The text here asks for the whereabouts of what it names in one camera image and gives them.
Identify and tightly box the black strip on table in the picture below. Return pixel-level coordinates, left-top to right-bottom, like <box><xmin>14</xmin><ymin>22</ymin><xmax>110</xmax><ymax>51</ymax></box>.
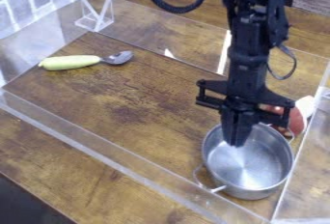
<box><xmin>285</xmin><ymin>0</ymin><xmax>295</xmax><ymax>7</ymax></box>

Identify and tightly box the green handled metal spoon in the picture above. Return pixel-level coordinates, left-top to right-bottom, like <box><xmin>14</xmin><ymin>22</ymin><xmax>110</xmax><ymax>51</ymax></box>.
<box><xmin>39</xmin><ymin>51</ymin><xmax>134</xmax><ymax>70</ymax></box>

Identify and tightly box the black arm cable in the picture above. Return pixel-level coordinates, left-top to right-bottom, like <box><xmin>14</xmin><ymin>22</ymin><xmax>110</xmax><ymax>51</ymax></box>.
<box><xmin>266</xmin><ymin>43</ymin><xmax>300</xmax><ymax>81</ymax></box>

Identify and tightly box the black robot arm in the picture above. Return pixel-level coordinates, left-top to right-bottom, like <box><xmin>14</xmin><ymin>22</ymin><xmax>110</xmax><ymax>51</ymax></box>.
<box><xmin>197</xmin><ymin>0</ymin><xmax>295</xmax><ymax>147</ymax></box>

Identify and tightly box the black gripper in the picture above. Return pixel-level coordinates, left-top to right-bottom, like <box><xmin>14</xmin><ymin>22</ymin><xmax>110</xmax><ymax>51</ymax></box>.
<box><xmin>197</xmin><ymin>79</ymin><xmax>296</xmax><ymax>147</ymax></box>

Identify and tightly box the clear acrylic triangle bracket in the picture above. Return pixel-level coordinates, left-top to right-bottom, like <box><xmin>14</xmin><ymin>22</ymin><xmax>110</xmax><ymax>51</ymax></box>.
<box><xmin>75</xmin><ymin>0</ymin><xmax>116</xmax><ymax>32</ymax></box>

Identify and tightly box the red white plush mushroom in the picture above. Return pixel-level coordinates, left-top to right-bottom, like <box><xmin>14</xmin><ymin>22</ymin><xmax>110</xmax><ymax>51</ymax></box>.
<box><xmin>260</xmin><ymin>95</ymin><xmax>317</xmax><ymax>138</ymax></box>

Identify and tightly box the clear acrylic enclosure wall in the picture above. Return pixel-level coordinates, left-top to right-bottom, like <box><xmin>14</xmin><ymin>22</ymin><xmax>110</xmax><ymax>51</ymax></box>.
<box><xmin>0</xmin><ymin>0</ymin><xmax>330</xmax><ymax>224</ymax></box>

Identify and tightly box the silver metal pot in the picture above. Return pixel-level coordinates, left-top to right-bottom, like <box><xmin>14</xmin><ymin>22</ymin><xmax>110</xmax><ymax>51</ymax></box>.
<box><xmin>194</xmin><ymin>124</ymin><xmax>295</xmax><ymax>200</ymax></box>

